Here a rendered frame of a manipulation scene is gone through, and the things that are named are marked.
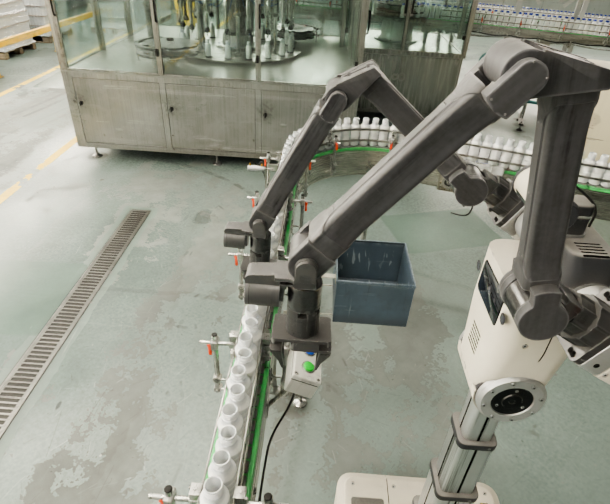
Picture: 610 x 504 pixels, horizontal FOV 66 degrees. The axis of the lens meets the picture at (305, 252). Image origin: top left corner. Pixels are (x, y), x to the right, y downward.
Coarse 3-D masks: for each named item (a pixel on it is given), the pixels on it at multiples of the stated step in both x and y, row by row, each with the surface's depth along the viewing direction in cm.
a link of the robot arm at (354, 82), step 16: (368, 64) 101; (336, 80) 103; (352, 80) 99; (368, 80) 99; (384, 80) 100; (352, 96) 101; (368, 96) 101; (384, 96) 102; (400, 96) 102; (384, 112) 104; (400, 112) 104; (416, 112) 105; (400, 128) 106; (448, 160) 109; (464, 160) 116; (448, 176) 111; (464, 176) 108; (480, 176) 110; (464, 192) 111; (480, 192) 110
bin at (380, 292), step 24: (360, 240) 209; (336, 264) 192; (360, 264) 216; (384, 264) 215; (408, 264) 197; (336, 288) 186; (360, 288) 185; (384, 288) 185; (408, 288) 184; (336, 312) 193; (360, 312) 192; (384, 312) 192; (408, 312) 191
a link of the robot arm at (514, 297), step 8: (512, 288) 77; (520, 288) 76; (560, 288) 76; (568, 288) 78; (504, 296) 79; (512, 296) 76; (520, 296) 75; (528, 296) 74; (568, 296) 74; (512, 304) 76; (520, 304) 74; (568, 304) 73; (576, 304) 74; (512, 312) 76; (568, 312) 74; (576, 312) 74
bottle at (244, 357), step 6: (246, 348) 122; (240, 354) 122; (246, 354) 123; (240, 360) 120; (246, 360) 120; (252, 360) 123; (246, 366) 121; (252, 366) 122; (246, 372) 121; (252, 372) 122; (252, 378) 123; (252, 384) 125
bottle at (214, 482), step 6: (210, 480) 93; (216, 480) 94; (204, 486) 91; (210, 486) 94; (216, 486) 97; (222, 486) 92; (204, 492) 92; (210, 492) 98; (216, 492) 90; (222, 492) 92; (228, 492) 95; (204, 498) 93; (210, 498) 91; (216, 498) 91; (222, 498) 93; (228, 498) 94
